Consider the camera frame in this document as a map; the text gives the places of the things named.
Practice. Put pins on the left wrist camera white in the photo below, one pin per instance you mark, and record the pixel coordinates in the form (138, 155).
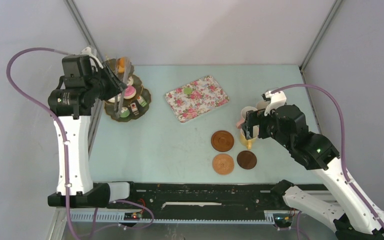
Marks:
(93, 54)

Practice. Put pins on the green round cake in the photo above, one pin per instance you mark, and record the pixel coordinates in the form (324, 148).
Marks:
(124, 112)

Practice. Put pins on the small orange macaron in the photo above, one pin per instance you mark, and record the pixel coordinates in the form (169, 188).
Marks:
(121, 70)

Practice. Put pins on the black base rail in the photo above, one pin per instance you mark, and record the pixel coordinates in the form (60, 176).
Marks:
(169, 202)

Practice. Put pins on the floral rectangular tray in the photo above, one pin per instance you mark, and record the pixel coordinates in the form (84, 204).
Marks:
(207, 95)

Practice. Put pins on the three-tier dark dessert stand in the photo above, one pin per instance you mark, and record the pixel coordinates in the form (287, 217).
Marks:
(141, 90)

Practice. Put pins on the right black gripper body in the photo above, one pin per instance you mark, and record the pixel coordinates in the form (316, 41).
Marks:
(267, 125)

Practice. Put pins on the orange round biscuit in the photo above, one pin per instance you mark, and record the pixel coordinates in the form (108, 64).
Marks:
(121, 62)

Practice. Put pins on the pink mug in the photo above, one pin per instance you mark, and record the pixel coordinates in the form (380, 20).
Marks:
(243, 115)

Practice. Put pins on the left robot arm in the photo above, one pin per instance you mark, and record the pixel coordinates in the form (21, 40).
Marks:
(84, 81)

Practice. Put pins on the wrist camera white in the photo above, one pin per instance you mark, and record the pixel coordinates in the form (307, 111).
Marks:
(273, 100)
(93, 54)

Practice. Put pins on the chocolate cake slice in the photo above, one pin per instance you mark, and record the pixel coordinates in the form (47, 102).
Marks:
(134, 109)

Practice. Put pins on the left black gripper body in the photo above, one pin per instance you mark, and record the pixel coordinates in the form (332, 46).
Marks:
(110, 86)

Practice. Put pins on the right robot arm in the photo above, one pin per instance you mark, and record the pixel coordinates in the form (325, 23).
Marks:
(350, 218)

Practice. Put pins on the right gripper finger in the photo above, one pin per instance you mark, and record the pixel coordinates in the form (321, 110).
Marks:
(248, 132)
(251, 119)

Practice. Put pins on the green macaron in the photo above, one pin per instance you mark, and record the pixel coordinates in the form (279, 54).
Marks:
(187, 90)

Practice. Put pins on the metal serving tongs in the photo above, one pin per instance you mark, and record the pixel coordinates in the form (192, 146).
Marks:
(119, 97)

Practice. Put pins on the white chocolate-drizzled donut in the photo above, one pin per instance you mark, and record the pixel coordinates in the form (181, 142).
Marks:
(130, 81)

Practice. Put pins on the green layered cake slice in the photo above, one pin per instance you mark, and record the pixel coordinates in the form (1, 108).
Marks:
(141, 101)

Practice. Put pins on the green mug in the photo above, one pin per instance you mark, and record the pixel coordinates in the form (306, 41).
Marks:
(262, 105)

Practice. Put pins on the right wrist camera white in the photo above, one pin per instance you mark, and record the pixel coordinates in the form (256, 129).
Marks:
(273, 100)

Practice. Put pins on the woven rattan coaster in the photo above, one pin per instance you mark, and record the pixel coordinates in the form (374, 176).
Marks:
(223, 164)

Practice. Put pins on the dark brown wooden coaster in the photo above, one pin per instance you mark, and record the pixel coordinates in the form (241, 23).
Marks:
(246, 160)

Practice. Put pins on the yellow mug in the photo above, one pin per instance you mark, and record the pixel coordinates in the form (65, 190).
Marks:
(248, 143)

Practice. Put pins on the pink frosted donut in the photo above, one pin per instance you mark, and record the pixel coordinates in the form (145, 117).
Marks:
(129, 92)

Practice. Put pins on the light brown wooden coaster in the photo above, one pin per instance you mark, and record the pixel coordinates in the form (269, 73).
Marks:
(222, 141)

